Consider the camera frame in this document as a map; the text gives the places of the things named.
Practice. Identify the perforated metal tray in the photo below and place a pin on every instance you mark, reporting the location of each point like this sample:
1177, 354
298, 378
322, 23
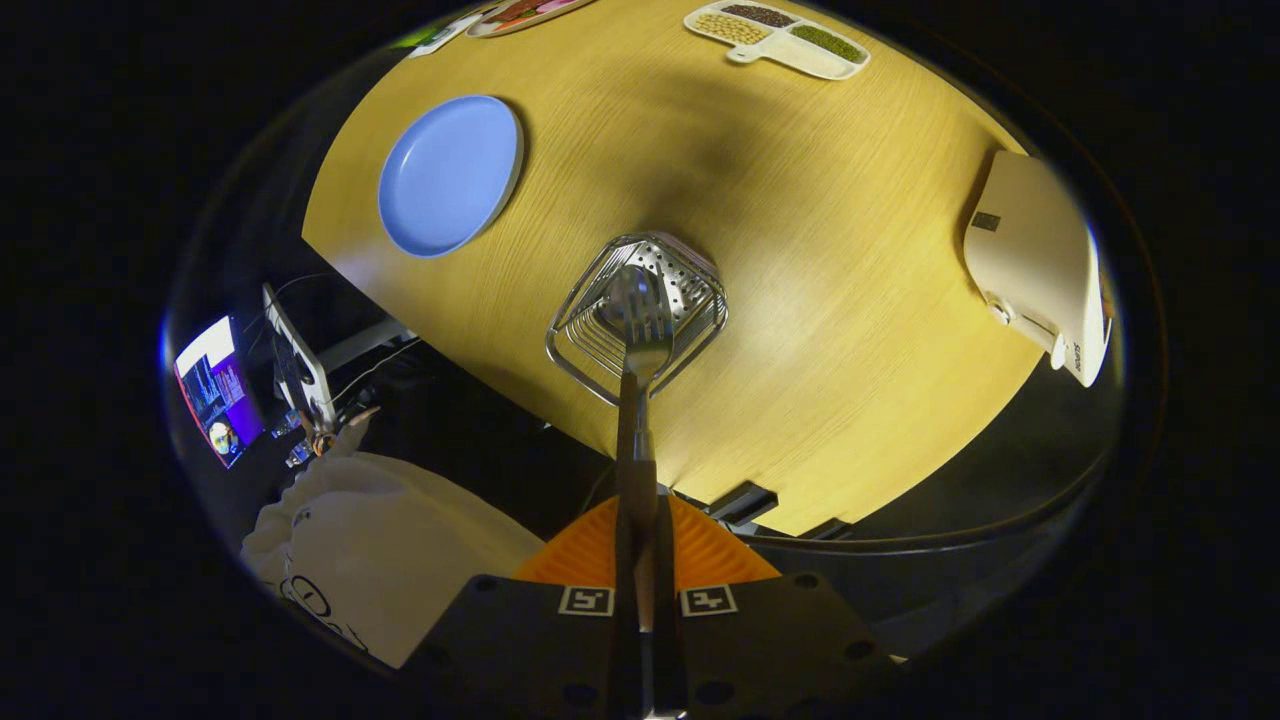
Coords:
690, 275

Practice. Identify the white toaster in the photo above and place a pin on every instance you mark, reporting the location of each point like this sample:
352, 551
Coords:
1035, 260

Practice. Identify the blue round plate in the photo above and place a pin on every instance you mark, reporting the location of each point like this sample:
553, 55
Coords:
450, 175

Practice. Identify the white square coaster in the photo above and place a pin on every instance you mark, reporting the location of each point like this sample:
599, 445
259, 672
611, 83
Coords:
448, 32

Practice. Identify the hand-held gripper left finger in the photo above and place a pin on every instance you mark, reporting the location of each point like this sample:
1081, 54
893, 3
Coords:
520, 640

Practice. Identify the white edged monitor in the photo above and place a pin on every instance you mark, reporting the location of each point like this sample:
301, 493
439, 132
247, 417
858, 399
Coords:
300, 360

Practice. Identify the plate of toy food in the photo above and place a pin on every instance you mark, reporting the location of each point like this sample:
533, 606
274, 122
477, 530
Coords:
520, 14

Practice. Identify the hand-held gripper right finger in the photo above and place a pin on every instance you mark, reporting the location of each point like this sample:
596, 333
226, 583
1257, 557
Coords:
780, 650

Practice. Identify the white divided bean dish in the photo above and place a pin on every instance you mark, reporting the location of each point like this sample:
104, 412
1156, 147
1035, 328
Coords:
775, 38

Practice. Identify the black table bracket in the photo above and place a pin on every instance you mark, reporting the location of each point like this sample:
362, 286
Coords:
742, 503

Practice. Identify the lit computer monitor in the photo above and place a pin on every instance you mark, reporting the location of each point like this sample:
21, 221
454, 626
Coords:
218, 395

